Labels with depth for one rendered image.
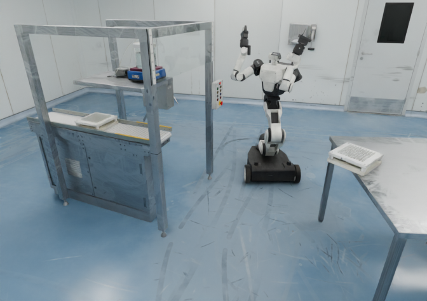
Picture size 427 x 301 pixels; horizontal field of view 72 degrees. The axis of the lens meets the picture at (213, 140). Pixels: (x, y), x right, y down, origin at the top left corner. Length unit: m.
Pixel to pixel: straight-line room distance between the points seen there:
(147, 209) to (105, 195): 0.47
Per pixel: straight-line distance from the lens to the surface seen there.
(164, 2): 6.08
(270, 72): 3.04
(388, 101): 6.02
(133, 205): 2.75
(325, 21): 5.60
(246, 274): 2.33
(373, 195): 1.83
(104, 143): 2.52
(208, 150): 3.10
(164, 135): 2.37
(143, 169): 2.44
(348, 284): 2.44
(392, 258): 1.76
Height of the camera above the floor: 1.75
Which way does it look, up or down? 25 degrees down
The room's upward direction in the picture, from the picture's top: straight up
